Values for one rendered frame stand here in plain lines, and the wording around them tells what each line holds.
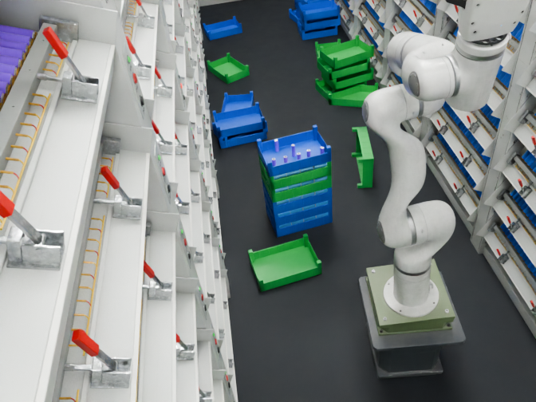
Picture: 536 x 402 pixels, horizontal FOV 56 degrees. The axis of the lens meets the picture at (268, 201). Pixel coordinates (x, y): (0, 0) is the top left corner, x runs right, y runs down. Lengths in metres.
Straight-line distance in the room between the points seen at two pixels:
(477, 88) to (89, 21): 0.67
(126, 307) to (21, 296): 0.24
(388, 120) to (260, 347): 1.17
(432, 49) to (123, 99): 0.63
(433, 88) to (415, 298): 0.99
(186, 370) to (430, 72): 0.73
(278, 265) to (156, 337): 1.61
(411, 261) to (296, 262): 0.89
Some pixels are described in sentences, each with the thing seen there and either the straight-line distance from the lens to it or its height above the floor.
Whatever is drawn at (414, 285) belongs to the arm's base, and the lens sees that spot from 1.75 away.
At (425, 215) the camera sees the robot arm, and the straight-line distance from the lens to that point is 1.57.
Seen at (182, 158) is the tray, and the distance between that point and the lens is 1.54.
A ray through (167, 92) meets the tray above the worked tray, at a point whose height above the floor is 1.17.
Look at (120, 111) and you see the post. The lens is 0.86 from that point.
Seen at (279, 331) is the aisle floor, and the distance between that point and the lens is 2.21.
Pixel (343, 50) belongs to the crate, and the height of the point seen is 0.24.
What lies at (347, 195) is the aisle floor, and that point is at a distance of 2.77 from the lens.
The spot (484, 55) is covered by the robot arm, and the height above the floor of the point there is 1.43.
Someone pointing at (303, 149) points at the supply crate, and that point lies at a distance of 2.42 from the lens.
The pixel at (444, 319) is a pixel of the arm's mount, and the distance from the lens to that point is 1.86.
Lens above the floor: 1.85
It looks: 42 degrees down
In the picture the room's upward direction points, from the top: 8 degrees counter-clockwise
